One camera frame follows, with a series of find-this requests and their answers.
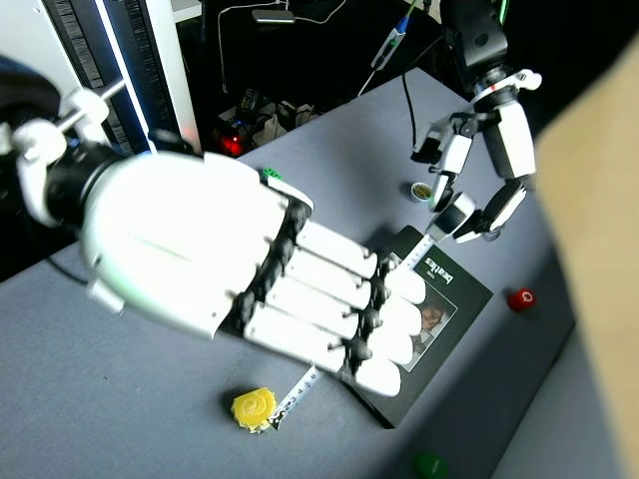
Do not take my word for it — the green round cap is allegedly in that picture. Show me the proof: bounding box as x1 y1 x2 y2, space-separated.
412 451 450 479

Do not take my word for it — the thin white cable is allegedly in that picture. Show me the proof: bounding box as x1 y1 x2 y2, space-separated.
216 0 350 96

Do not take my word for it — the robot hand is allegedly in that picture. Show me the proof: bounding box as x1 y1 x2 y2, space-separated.
428 102 539 244
78 151 429 399

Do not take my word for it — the tan cardboard panel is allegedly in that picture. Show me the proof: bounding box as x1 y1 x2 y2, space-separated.
533 37 639 479

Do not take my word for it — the white tape measure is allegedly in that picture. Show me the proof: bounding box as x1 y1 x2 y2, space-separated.
268 191 479 431

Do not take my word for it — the grey table cloth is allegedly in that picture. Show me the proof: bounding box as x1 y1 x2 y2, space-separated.
0 67 578 479

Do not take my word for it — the yellow swirl toy food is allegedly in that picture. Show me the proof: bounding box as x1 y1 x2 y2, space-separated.
230 386 279 434

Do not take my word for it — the black Let It Be album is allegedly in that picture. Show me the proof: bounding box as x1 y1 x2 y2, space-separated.
326 224 494 430

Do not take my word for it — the grey power adapter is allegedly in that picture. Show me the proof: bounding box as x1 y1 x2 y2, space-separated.
251 8 298 25

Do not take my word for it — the white cabinet with black strips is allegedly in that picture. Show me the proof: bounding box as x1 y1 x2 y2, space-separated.
0 0 204 169

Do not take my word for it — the red round toy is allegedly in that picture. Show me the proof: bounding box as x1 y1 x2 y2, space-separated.
506 287 536 313

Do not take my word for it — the brown paper bag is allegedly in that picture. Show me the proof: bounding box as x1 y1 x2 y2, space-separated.
252 99 320 146

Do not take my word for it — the black cable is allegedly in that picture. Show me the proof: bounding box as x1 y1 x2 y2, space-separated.
400 73 419 147
46 253 91 287

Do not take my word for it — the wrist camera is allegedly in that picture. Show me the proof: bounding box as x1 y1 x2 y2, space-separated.
410 119 450 166

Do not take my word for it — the white blue cable connector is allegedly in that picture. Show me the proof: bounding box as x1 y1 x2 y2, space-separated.
371 0 418 69

